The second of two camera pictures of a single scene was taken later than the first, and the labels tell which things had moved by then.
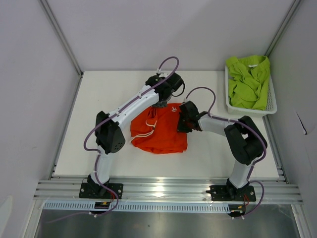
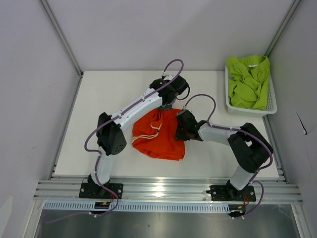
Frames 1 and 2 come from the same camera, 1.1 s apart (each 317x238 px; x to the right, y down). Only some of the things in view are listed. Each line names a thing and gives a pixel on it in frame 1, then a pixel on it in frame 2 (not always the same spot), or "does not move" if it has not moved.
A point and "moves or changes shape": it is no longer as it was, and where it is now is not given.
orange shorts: (155, 130) moves or changes shape
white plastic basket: (271, 105) does not move
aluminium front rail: (165, 189) does not move
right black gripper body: (183, 126) -> (181, 133)
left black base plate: (98, 191) does not move
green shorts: (248, 81) does not move
